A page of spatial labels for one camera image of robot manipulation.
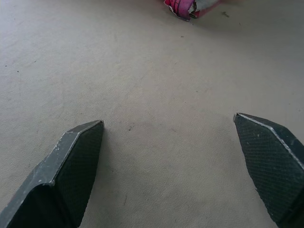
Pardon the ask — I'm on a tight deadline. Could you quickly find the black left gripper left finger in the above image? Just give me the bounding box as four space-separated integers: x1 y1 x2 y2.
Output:
0 120 105 228

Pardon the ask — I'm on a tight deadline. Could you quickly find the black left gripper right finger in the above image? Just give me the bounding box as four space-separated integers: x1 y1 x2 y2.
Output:
233 112 304 228

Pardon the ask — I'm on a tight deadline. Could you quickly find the pink snack packet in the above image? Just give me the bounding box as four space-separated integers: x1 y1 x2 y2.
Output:
163 0 223 22

